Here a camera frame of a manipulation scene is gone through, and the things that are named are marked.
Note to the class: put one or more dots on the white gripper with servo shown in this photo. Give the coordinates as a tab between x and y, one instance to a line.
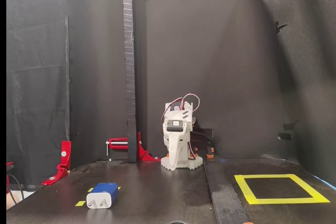
175	136

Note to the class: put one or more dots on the blue and white charger block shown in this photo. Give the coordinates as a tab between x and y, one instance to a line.
102	200

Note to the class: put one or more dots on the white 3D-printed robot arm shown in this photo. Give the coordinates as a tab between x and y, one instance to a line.
195	163

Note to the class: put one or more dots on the red screw clamp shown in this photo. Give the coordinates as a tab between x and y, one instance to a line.
118	140

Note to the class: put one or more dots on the black tape strip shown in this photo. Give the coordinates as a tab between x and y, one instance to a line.
225	197

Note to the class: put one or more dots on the black vertical pole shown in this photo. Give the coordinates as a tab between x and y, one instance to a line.
130	77

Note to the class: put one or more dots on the yellow tape square outline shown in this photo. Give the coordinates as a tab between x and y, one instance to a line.
288	201

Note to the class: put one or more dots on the black fabric curtain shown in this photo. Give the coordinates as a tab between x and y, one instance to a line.
36	77

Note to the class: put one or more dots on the red table clamp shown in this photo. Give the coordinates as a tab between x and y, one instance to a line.
10	164

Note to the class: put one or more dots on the red metal angle bracket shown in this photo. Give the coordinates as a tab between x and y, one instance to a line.
65	153
143	154

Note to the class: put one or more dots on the black wall screw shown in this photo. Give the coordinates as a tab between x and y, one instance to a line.
278	26

